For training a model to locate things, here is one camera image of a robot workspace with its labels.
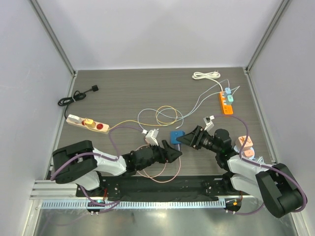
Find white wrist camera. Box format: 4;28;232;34
142;129;159;146
203;116;215;132

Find white coiled cord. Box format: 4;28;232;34
191;70;221;81

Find round light blue socket base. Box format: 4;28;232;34
233;145;255;163

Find black power cord with plug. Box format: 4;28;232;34
58;85;99;118

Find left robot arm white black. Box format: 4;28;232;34
50;140;182;197

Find pale green charging cable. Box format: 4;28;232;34
156;85;241;130

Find blue cube adapter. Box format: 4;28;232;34
170;130;185;145

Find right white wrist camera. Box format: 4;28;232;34
203;116;215;132

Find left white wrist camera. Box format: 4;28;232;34
142;129;159;146

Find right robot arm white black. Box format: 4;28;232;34
177;126;307;218

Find black mounting base plate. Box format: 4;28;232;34
86;175;240;202

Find peach cube charger with print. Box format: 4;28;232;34
235;136;253;150

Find yellow charging cable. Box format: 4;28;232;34
83;105;180;135

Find teal charger plug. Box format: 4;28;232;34
227;95;234;104

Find small pink charger plug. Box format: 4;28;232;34
243;149;255;160

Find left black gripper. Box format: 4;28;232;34
137;140;182;171

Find beige power strip red sockets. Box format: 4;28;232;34
66;115;110;134

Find slotted cable duct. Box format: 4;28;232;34
41;198;226;209

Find orange power strip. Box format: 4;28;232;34
219;91;233;115

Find pink charging cable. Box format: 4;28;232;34
135;144;182;184

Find yellow charger plug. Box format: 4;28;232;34
84;118;97;129

